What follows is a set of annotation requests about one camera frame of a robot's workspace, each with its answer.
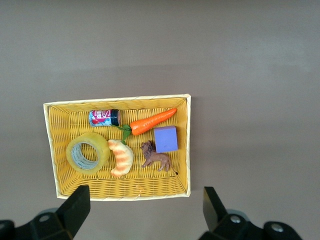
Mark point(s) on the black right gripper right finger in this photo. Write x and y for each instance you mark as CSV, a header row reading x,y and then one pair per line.
x,y
217,220

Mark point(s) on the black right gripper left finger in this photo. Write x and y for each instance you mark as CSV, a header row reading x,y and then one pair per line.
x,y
70,215

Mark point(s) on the yellow tape roll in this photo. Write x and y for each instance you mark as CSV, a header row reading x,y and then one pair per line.
x,y
101,146

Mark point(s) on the toy croissant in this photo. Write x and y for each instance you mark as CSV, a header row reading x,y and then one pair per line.
x,y
123,157

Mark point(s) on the brown toy lion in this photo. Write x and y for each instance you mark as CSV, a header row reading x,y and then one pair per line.
x,y
157,158

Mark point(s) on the purple foam block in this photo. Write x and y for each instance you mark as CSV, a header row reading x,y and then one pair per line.
x,y
166,140

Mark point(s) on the yellow woven rectangular basket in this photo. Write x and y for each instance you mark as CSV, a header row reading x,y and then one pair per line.
x,y
65,120

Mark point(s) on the small jar with black lid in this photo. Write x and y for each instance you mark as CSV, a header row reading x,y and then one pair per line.
x,y
102,117

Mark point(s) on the orange toy carrot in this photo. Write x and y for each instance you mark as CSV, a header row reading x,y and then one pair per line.
x,y
150,122

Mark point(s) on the brown table cloth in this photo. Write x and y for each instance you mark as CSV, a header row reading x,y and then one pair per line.
x,y
160,50

